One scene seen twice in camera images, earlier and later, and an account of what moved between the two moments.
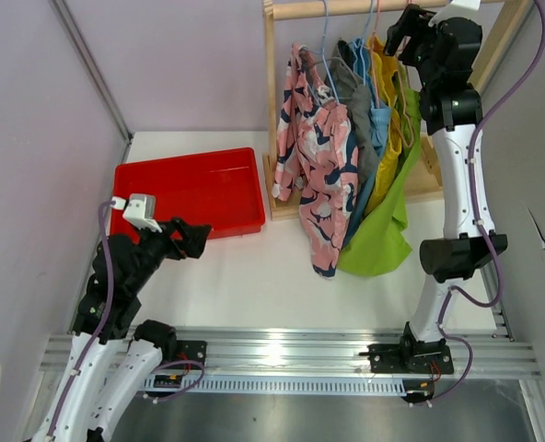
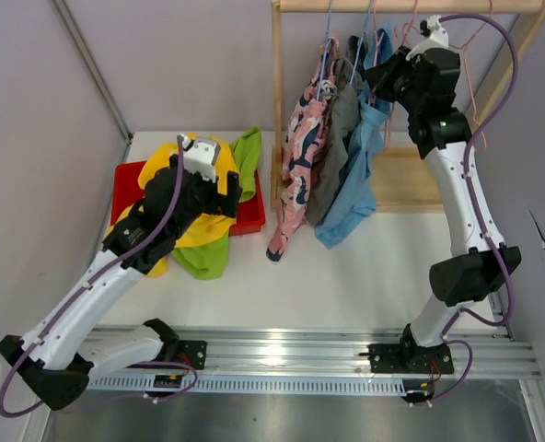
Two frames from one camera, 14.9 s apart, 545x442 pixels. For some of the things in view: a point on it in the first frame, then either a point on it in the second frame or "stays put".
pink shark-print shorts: (318, 160) → (306, 115)
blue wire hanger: (322, 52) → (325, 49)
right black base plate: (396, 359) stays put
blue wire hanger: (323, 52) → (361, 41)
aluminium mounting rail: (493, 351) stays put
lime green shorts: (382, 237) → (211, 261)
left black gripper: (192, 242) → (225, 204)
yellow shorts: (383, 57) → (208, 226)
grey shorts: (346, 69) → (329, 180)
